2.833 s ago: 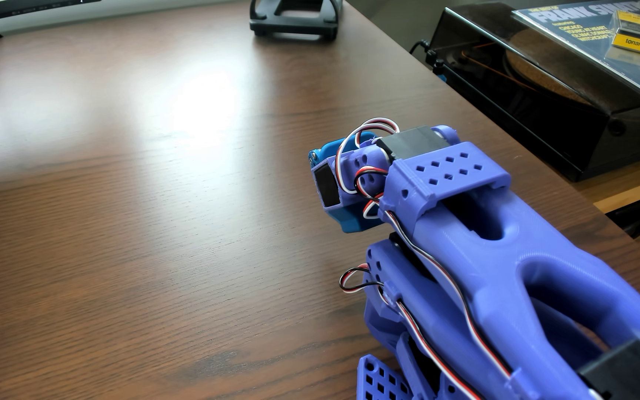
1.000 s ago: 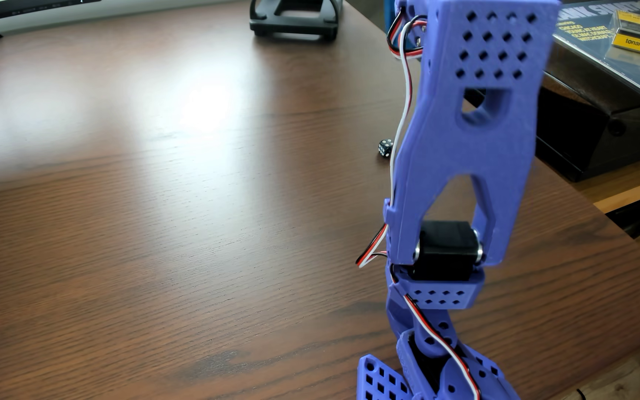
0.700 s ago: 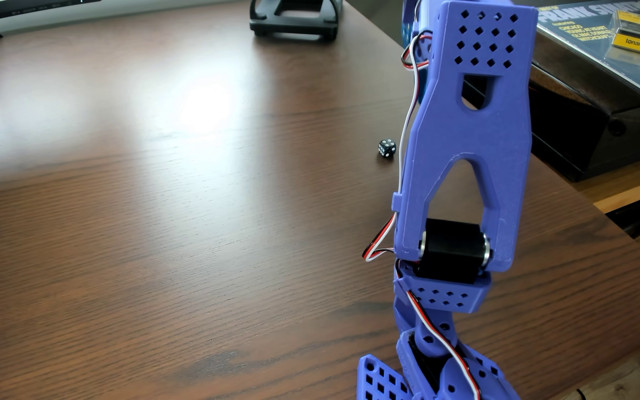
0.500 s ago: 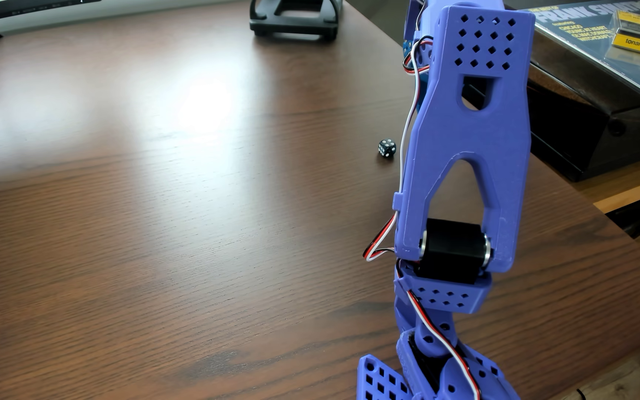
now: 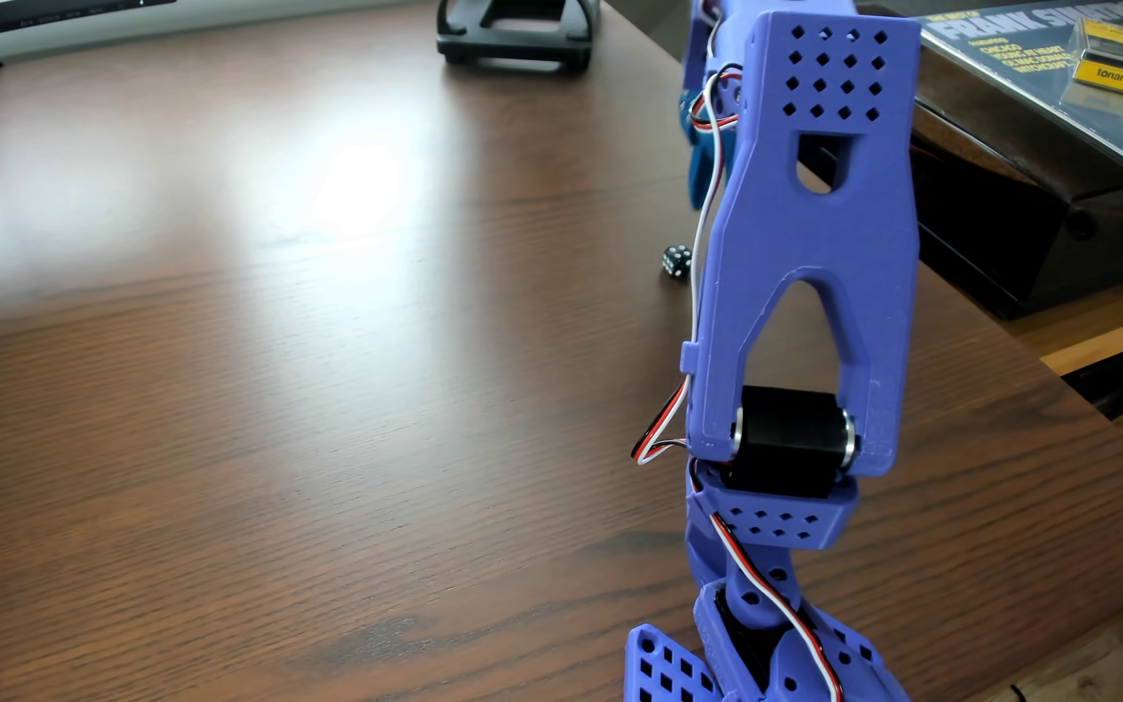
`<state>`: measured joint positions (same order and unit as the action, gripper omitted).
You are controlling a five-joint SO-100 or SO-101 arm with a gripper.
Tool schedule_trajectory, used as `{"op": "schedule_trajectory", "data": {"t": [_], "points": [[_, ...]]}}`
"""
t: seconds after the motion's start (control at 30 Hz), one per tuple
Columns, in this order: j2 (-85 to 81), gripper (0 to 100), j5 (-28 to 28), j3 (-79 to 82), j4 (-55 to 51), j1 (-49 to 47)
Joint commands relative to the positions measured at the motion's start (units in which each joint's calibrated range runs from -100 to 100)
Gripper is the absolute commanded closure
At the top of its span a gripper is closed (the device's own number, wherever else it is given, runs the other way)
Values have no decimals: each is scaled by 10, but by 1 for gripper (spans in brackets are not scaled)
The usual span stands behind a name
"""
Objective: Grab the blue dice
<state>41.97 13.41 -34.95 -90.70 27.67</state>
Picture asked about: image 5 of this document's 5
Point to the purple robot arm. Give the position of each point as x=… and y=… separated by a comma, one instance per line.
x=815, y=253

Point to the purple perforated robot base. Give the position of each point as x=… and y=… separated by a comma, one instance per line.
x=664, y=668

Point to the black plastic stand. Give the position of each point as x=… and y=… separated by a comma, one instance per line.
x=518, y=39

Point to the dark blue dice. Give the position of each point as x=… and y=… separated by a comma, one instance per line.
x=676, y=261

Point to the black monitor base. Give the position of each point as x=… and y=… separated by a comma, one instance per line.
x=35, y=15

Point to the light wooden shelf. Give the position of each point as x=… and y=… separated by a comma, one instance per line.
x=1107, y=331

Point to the black turntable with dust cover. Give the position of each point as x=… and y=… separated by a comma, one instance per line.
x=1059, y=244

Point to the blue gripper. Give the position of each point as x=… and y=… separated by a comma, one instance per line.
x=699, y=170

